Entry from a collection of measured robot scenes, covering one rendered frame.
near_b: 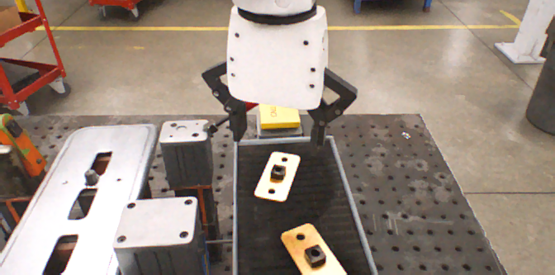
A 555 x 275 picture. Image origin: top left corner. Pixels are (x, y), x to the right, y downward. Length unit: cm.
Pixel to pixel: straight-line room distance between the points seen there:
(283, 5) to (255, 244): 24
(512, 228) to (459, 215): 108
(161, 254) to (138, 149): 35
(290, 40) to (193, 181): 49
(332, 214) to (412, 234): 65
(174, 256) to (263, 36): 30
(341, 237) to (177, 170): 43
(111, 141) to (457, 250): 84
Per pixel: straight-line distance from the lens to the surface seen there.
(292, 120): 60
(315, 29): 37
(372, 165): 125
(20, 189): 90
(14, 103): 289
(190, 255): 53
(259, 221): 45
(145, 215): 55
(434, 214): 115
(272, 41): 38
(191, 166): 78
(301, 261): 42
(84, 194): 80
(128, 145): 86
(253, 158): 53
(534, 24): 386
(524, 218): 233
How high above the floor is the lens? 151
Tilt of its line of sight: 35 degrees down
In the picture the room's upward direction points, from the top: straight up
